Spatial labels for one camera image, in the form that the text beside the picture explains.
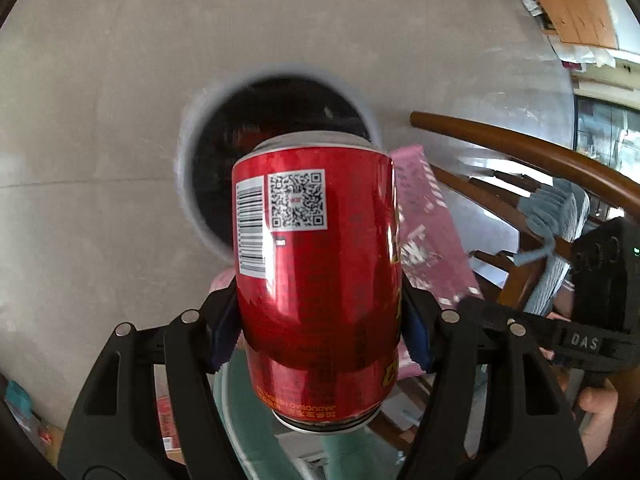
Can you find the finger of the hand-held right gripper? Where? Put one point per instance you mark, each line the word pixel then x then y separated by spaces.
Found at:
pixel 500 315

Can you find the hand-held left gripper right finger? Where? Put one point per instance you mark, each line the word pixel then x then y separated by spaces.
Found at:
pixel 417 337

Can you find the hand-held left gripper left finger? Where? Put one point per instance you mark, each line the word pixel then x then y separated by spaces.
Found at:
pixel 222 332

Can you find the pink packet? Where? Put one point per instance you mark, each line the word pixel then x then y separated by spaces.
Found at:
pixel 430 230

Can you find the red drink can with barcode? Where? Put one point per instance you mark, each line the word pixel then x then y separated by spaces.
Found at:
pixel 320 285

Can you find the round black table hole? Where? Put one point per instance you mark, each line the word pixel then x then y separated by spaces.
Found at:
pixel 280 105

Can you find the person's right hand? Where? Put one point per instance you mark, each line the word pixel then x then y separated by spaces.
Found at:
pixel 600 410

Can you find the grey-blue knitted cloth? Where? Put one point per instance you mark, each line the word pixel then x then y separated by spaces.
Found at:
pixel 555 210

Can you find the red printed box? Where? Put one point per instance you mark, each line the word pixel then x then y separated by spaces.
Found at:
pixel 167 412

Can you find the glass display cabinet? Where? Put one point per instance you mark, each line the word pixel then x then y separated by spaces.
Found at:
pixel 605 130

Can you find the brown wooden chair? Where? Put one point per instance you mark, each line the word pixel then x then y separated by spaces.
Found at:
pixel 500 135

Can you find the orange wooden sideboard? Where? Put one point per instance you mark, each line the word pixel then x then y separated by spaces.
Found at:
pixel 565 5

